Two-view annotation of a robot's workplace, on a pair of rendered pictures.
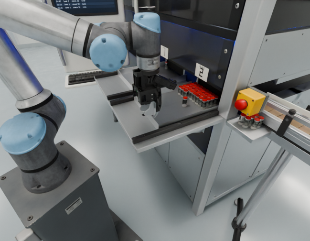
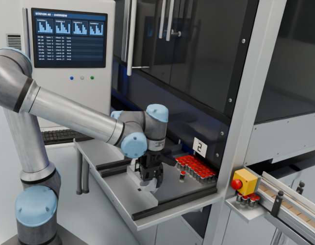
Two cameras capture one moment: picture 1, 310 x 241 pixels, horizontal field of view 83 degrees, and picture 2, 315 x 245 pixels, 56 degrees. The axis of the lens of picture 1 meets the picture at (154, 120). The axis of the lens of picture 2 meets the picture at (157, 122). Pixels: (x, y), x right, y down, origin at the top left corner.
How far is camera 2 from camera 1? 0.49 m
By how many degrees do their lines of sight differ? 15
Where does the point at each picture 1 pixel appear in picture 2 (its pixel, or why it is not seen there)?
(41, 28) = (92, 128)
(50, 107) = (54, 180)
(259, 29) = (248, 121)
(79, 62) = not seen: hidden behind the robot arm
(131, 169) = not seen: outside the picture
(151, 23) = (162, 116)
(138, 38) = (150, 126)
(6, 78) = (26, 152)
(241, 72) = (236, 154)
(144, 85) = (148, 163)
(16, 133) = (35, 206)
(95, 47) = (128, 142)
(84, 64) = not seen: hidden behind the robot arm
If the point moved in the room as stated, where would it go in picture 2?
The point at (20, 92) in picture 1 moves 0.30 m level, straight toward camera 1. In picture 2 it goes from (33, 165) to (86, 216)
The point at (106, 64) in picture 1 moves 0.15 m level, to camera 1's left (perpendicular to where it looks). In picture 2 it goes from (132, 153) to (78, 151)
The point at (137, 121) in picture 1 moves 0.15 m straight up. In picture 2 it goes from (133, 196) to (136, 164)
